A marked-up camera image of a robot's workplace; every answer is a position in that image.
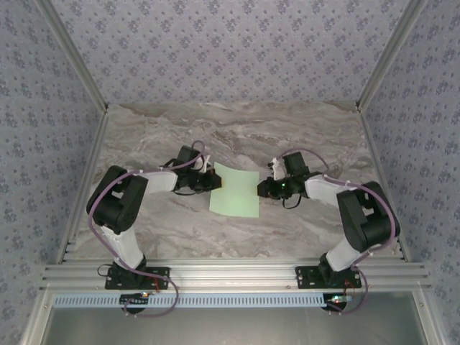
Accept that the light green paper sheet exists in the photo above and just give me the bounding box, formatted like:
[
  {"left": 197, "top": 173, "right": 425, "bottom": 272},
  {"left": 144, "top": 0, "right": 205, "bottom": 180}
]
[{"left": 208, "top": 161, "right": 261, "bottom": 219}]

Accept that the grey metal sheet tray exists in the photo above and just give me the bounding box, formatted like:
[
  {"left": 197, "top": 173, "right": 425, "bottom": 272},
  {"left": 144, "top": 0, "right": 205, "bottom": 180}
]
[{"left": 27, "top": 293, "right": 438, "bottom": 345}]

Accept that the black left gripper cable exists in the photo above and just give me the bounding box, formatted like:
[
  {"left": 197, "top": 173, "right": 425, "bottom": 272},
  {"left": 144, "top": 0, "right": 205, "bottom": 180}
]
[{"left": 173, "top": 186, "right": 204, "bottom": 198}]

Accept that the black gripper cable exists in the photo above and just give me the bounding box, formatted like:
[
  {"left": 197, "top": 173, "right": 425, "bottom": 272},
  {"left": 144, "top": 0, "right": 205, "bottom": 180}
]
[
  {"left": 173, "top": 186, "right": 204, "bottom": 198},
  {"left": 281, "top": 196, "right": 303, "bottom": 211}
]

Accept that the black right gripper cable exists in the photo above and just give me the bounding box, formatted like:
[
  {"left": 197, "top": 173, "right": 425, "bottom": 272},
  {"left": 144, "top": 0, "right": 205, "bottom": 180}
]
[{"left": 281, "top": 196, "right": 303, "bottom": 211}]

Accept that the aluminium side rail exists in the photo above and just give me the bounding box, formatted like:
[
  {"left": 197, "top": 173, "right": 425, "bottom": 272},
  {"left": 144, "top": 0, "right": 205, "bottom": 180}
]
[
  {"left": 359, "top": 107, "right": 410, "bottom": 263},
  {"left": 55, "top": 107, "right": 111, "bottom": 265}
]

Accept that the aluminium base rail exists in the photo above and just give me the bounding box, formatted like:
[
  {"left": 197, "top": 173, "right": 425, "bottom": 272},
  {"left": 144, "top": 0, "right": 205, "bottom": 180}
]
[{"left": 41, "top": 262, "right": 432, "bottom": 292}]

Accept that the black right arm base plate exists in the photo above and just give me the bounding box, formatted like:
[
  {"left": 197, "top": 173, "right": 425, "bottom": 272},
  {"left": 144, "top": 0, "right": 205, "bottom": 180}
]
[{"left": 295, "top": 265, "right": 360, "bottom": 290}]

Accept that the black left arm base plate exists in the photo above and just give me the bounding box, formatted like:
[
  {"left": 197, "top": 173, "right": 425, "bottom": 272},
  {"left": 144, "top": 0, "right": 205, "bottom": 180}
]
[{"left": 104, "top": 266, "right": 170, "bottom": 290}]

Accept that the grey slotted cable duct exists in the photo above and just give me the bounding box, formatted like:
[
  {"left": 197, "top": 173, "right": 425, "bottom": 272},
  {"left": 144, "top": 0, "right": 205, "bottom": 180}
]
[{"left": 52, "top": 293, "right": 337, "bottom": 308}]

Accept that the aluminium frame post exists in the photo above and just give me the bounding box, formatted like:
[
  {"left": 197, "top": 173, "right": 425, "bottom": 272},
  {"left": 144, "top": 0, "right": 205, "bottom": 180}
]
[
  {"left": 355, "top": 0, "right": 432, "bottom": 113},
  {"left": 34, "top": 0, "right": 111, "bottom": 114}
]

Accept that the aluminium lower frame bar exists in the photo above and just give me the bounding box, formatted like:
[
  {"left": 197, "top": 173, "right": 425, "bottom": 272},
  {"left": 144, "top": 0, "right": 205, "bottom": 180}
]
[
  {"left": 413, "top": 290, "right": 441, "bottom": 345},
  {"left": 21, "top": 290, "right": 55, "bottom": 345}
]

